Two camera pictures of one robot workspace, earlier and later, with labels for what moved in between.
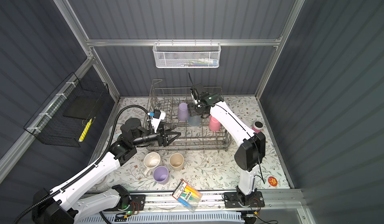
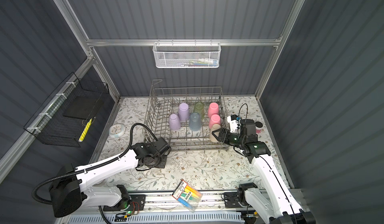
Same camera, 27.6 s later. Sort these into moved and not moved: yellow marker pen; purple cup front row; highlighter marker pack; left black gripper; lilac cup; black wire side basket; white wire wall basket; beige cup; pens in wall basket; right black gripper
Moved: purple cup front row; left black gripper; right black gripper; beige cup
Not moved: yellow marker pen; pens in wall basket; black wire side basket; white wire wall basket; lilac cup; highlighter marker pack
